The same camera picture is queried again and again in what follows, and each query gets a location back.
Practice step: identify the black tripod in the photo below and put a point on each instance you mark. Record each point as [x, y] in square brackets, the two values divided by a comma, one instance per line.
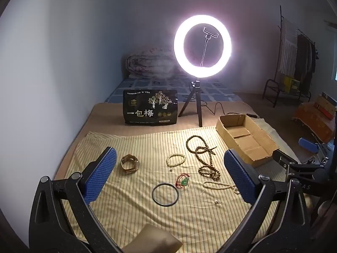
[196, 95]

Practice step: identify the white hanging cloth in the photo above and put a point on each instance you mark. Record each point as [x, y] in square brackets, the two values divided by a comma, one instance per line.
[288, 47]

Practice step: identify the tan small cushion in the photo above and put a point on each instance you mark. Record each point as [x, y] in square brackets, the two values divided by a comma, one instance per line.
[152, 238]

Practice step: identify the dark hanging clothes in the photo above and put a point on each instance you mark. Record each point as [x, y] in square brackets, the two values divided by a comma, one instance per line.
[305, 60]

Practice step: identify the black phone holder clamp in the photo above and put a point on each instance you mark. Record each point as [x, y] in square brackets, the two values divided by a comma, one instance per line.
[211, 33]

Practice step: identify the cardboard box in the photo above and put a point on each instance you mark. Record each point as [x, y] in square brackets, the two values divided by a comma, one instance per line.
[247, 142]

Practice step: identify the yellow box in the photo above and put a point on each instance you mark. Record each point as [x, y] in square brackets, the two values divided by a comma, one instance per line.
[291, 83]

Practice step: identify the gold wrist watch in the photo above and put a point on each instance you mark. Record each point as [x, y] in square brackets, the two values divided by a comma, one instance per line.
[129, 164]

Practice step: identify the black metal frame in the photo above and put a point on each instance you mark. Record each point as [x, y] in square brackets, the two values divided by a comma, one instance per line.
[270, 89]

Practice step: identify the tan mat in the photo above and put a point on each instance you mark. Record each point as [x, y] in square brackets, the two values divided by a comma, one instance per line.
[105, 116]

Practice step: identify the stacked cardboard boxes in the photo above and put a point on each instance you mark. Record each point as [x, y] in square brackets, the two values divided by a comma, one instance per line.
[326, 105]

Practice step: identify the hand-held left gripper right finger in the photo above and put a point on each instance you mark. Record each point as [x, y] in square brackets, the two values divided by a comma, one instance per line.
[238, 174]

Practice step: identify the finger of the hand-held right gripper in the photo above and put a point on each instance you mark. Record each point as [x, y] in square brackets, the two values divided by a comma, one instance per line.
[308, 143]
[280, 156]

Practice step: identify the rolled floral quilt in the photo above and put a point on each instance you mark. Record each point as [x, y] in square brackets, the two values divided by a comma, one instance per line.
[147, 63]

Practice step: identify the blue patterned bedsheet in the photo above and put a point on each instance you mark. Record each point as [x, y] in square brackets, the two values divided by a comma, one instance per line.
[158, 84]

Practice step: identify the black bangle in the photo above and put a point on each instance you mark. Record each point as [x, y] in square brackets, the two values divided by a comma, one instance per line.
[153, 194]

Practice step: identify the yellow striped cloth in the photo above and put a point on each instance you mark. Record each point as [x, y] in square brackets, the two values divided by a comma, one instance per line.
[137, 142]

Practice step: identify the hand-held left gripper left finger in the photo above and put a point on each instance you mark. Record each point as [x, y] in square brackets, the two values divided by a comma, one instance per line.
[101, 174]

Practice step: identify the black snack bag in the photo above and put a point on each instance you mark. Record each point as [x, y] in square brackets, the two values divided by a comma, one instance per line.
[150, 108]

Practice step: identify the orange cloth cover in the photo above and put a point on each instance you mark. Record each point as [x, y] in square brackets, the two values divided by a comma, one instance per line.
[313, 118]

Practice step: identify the black clothes rack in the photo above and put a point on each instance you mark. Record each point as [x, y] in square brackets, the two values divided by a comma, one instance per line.
[280, 13]

